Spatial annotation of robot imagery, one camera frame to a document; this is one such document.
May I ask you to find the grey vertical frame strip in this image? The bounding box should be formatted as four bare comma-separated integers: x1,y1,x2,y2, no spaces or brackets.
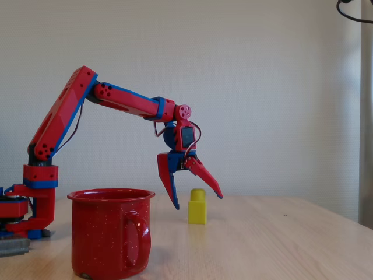
358,0,373,231

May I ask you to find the red white black servo cable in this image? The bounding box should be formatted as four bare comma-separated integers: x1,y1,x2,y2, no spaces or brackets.
185,124,202,160

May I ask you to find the red enamel mug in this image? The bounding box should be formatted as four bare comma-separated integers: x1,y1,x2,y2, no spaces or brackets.
66,188,156,280

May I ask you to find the yellow toy brick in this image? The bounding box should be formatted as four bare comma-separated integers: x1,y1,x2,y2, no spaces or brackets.
187,188,208,225

